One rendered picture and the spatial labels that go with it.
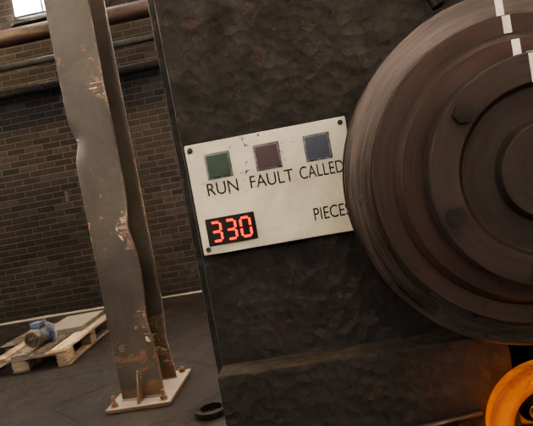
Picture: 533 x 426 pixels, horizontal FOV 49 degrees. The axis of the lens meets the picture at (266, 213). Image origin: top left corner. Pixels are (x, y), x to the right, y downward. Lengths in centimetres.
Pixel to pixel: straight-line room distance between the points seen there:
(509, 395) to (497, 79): 44
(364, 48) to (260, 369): 53
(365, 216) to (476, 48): 26
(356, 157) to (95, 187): 287
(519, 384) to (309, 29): 61
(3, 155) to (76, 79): 431
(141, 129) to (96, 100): 365
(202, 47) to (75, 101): 268
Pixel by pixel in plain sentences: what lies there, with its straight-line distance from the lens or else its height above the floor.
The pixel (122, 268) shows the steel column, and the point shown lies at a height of 81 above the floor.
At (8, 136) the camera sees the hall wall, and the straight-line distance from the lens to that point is 784.
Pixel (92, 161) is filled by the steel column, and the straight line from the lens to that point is 357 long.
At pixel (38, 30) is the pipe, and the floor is 318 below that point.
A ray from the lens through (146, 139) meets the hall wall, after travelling 719.
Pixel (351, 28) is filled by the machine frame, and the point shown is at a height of 137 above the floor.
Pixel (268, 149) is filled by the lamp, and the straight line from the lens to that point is 93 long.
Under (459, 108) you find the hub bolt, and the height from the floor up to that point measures 120.
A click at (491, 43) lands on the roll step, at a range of 81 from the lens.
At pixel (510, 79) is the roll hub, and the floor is 123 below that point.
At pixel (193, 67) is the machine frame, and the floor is 136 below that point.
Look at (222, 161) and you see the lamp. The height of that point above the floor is 120.
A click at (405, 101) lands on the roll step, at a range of 79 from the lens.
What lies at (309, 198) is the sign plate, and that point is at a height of 112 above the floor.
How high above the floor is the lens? 116
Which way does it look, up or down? 3 degrees down
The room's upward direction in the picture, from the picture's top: 10 degrees counter-clockwise
